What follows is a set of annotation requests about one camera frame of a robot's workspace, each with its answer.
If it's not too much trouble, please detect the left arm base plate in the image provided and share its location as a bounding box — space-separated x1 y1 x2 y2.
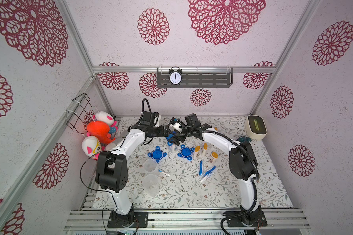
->
107 211 149 229

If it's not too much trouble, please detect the red plush toy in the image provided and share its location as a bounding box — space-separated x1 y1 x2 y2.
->
86 120 114 145

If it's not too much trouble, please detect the upper white pink plush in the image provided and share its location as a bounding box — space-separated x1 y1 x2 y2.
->
93 111 117 127

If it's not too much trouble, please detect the lower white pink plush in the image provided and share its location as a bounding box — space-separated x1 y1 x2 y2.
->
81 136 106 160

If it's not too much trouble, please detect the grey wall shelf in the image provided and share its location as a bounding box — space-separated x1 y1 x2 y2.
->
156 67 233 88

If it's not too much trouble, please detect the white small plush dog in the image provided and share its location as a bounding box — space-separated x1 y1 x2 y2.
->
105 131 128 150

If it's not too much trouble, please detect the black alarm clock on shelf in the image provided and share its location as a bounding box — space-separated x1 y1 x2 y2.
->
169 66 183 85

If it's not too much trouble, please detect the white pink plush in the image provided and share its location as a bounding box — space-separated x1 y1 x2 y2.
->
93 111 117 127
81 136 106 160

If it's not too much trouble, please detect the teal alarm clock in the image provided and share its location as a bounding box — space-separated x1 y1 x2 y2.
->
237 136 252 143

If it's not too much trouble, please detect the clear plastic container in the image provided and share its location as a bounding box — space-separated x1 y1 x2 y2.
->
143 159 159 176
167 142 179 154
143 174 160 197

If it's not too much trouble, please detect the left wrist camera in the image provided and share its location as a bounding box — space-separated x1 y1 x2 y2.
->
153 112 161 127

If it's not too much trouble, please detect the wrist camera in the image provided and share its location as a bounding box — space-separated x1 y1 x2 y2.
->
168 117 186 133
153 112 161 127

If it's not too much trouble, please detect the left blue container lid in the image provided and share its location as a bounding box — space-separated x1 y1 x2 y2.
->
148 146 167 163

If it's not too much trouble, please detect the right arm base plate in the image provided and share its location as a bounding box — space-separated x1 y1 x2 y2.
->
227 210 268 227

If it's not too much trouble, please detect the cream box with green window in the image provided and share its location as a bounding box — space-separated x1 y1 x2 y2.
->
245 115 268 140

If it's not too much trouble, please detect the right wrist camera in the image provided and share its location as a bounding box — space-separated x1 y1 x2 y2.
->
168 117 186 133

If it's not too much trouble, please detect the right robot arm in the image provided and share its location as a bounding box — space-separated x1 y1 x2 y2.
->
168 114 260 217

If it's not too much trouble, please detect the wrapped toothbrush lower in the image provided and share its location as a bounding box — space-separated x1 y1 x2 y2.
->
200 172 213 183

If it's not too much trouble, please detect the black wire basket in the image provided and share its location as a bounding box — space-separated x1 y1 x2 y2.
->
65 93 96 135

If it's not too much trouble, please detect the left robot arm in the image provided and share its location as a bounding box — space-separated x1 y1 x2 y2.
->
95 111 165 225

